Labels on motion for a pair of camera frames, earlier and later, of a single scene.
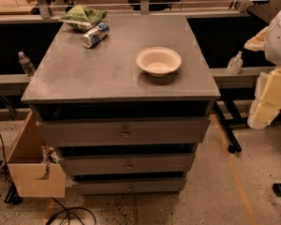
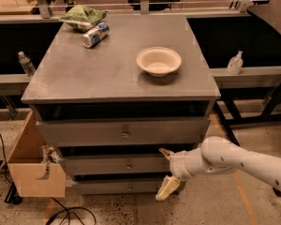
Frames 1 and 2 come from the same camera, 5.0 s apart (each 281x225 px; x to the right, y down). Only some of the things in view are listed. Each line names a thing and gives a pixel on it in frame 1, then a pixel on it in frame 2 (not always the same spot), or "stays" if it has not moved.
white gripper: (279, 37) -> (177, 165)
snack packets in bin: (50, 155) stays
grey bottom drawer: (129, 186) stays
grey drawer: (127, 163) stays
